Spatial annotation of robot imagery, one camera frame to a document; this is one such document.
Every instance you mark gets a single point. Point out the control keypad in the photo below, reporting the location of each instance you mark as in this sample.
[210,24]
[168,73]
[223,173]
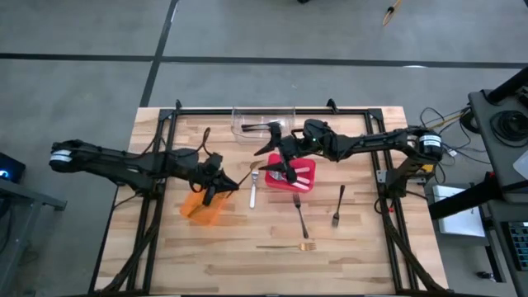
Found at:
[519,243]

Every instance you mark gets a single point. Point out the red plastic bin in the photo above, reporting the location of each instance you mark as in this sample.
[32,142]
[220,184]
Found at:
[270,183]

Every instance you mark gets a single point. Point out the black post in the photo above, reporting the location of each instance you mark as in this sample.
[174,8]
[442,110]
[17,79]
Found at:
[507,86]

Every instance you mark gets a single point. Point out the grey side table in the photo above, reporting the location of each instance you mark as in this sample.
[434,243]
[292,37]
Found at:
[33,197]

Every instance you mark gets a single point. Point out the black computer tower blue lights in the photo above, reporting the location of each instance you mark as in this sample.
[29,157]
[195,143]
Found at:
[12,167]

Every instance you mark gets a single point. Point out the white sheet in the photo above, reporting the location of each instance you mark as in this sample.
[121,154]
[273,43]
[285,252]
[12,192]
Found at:
[521,165]

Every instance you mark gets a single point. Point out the black fork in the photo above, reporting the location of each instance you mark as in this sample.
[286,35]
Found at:
[301,218]
[253,129]
[253,125]
[335,218]

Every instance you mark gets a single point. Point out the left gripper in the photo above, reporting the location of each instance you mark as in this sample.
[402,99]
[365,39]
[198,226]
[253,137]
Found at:
[198,173]

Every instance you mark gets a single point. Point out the clear plastic bin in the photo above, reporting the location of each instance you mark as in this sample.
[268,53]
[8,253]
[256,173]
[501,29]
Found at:
[247,138]

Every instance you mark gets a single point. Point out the white paper pad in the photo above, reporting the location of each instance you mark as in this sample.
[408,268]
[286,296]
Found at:
[462,222]

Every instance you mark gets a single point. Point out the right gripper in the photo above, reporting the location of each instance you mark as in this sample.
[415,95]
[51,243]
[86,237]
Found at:
[313,142]

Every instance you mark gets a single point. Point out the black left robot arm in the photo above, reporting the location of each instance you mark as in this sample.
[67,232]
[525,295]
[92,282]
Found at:
[123,165]

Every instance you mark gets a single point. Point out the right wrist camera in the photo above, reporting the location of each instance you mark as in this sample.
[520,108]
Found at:
[274,128]

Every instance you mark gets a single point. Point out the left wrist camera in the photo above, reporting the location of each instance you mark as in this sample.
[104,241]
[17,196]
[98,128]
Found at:
[214,158]

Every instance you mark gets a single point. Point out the orange plastic bin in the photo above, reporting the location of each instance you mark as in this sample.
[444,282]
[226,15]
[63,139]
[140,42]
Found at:
[194,212]

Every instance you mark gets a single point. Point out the grey metal mounting plate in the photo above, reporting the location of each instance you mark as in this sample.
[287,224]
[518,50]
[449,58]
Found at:
[382,177]

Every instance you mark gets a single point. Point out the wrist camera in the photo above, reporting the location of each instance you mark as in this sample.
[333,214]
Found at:
[214,158]
[274,128]

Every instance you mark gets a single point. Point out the grey equipment cart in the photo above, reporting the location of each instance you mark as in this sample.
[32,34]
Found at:
[495,156]

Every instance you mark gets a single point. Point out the yellow and black tool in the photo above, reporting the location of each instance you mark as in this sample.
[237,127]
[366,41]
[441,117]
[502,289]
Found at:
[387,16]

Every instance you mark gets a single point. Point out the black frame clamp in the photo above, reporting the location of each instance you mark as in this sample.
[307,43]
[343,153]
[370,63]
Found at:
[331,104]
[178,104]

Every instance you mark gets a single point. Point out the white plug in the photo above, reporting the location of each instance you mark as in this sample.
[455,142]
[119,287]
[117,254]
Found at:
[452,153]

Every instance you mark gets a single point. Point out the small black device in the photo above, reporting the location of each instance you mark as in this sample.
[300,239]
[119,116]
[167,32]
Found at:
[484,274]

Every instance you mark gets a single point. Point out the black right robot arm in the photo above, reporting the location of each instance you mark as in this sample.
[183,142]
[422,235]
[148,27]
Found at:
[379,142]

